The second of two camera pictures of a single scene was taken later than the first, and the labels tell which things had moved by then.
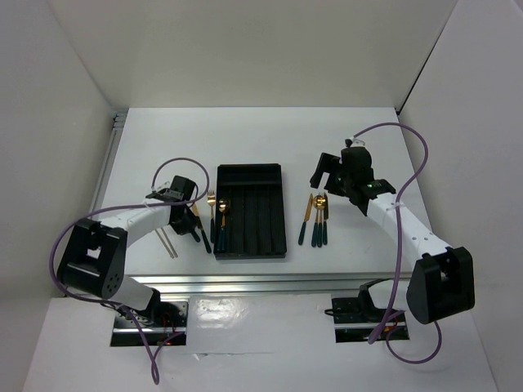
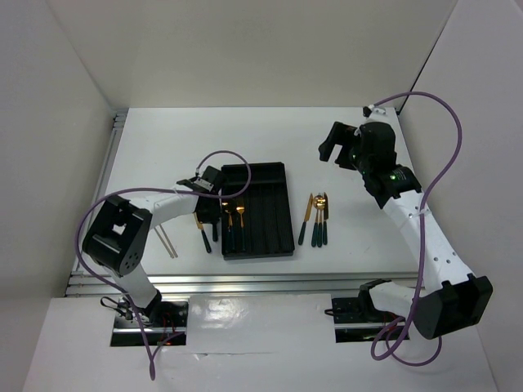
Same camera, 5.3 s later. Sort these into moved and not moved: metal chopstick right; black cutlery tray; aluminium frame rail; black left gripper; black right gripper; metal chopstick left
Moved: black right gripper; black left gripper
Not moved: metal chopstick left; metal chopstick right; black cutlery tray; aluminium frame rail
